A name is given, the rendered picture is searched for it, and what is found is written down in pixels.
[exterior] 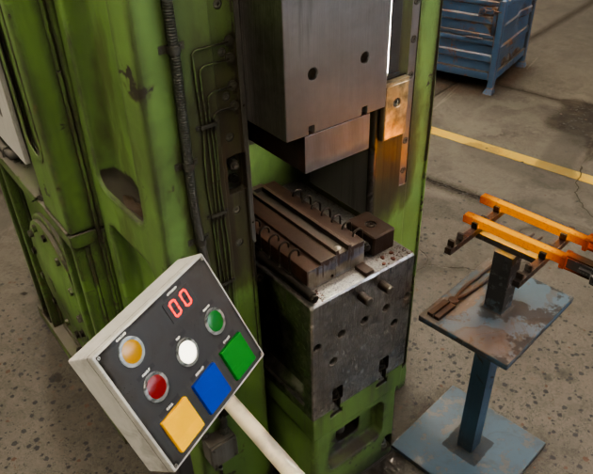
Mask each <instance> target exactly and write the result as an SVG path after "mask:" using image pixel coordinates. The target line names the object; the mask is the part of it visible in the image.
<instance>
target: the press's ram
mask: <svg viewBox="0 0 593 474"><path fill-rule="evenodd" d="M238 6H239V19H240V31H241V43H242V57H243V69H244V81H245V94H246V107H247V119H248V121H250V122H251V123H253V124H255V125H257V126H258V127H260V128H262V129H263V130H265V131H267V132H269V133H270V134H272V135H274V136H275V137H277V138H279V139H281V140H282V141H284V142H286V143H288V142H291V141H294V140H296V139H299V138H301V137H304V136H306V135H308V134H309V131H311V132H313V133H316V132H319V131H321V130H324V129H327V128H329V127H331V126H334V125H337V124H339V123H342V122H345V121H347V120H350V119H354V118H356V117H359V116H361V112H363V113H365V114H367V113H370V112H372V111H375V110H378V109H380V108H382V107H385V101H386V86H387V69H388V53H389V38H390V22H391V6H392V0H238Z"/></svg>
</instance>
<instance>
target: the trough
mask: <svg viewBox="0 0 593 474"><path fill-rule="evenodd" d="M253 191H254V192H256V193H257V194H258V195H260V196H261V197H263V198H265V199H266V200H267V201H269V202H270V203H272V204H273V205H275V206H276V207H277V208H279V209H280V210H282V211H283V212H285V213H286V214H288V215H289V216H291V217H292V218H293V219H295V220H296V221H297V222H298V223H300V224H301V225H302V226H304V227H305V228H307V229H309V230H310V231H311V232H313V233H314V234H316V235H317V236H319V237H320V238H321V239H323V240H324V241H326V242H327V243H329V244H330V245H332V246H333V247H334V246H337V245H338V246H340V247H341V249H340V250H339V255H340V254H342V253H344V252H346V251H347V250H348V245H347V244H345V243H344V242H342V241H341V240H339V239H338V238H336V237H335V236H334V235H332V234H331V233H329V232H328V231H326V230H325V229H323V228H321V227H320V226H318V225H317V224H316V223H314V222H313V221H312V220H311V219H309V218H308V217H306V216H305V215H303V214H302V213H300V212H298V211H297V210H296V209H294V208H293V207H291V206H290V205H288V204H287V203H285V202H284V201H282V200H281V199H279V198H278V197H276V196H275V195H273V194H272V193H270V192H269V191H267V190H266V189H264V188H263V187H261V188H258V189H256V190H253Z"/></svg>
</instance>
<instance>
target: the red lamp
mask: <svg viewBox="0 0 593 474"><path fill-rule="evenodd" d="M166 389H167V384H166V381H165V379H164V378H163V377H162V376H161V375H159V374H156V375H154V376H152V377H151V378H150V379H149V381H148V385H147V390H148V393H149V395H150V396H151V397H152V398H154V399H160V398H161V397H163V396H164V394H165V392H166Z"/></svg>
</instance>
